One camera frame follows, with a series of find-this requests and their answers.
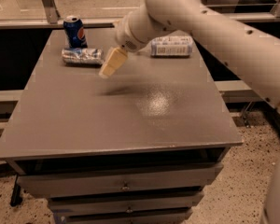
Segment grey metal railing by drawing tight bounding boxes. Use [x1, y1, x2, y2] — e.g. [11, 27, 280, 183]
[0, 0, 280, 28]

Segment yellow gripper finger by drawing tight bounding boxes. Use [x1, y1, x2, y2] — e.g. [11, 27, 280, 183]
[99, 47, 128, 78]

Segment top grey drawer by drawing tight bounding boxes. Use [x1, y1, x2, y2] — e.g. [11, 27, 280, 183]
[18, 162, 223, 198]

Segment bottom grey drawer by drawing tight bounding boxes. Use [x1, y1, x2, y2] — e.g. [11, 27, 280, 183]
[60, 208, 192, 224]

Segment silver blue redbull can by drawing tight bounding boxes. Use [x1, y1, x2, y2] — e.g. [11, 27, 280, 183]
[62, 48, 104, 65]

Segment middle grey drawer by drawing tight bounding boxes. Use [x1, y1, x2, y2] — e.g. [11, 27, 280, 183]
[49, 190, 203, 217]

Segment grey drawer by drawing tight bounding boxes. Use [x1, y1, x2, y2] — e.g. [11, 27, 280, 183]
[18, 162, 223, 198]
[49, 190, 203, 217]
[60, 208, 192, 224]

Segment grey drawer cabinet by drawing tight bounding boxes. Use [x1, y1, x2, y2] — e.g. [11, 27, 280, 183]
[0, 26, 244, 224]

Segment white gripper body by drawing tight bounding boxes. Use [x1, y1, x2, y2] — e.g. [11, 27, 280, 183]
[115, 15, 146, 53]

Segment blue pepsi can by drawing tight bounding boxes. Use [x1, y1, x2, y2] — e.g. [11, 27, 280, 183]
[63, 15, 88, 48]

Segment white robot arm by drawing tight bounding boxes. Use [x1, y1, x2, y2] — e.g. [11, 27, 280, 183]
[100, 0, 280, 115]

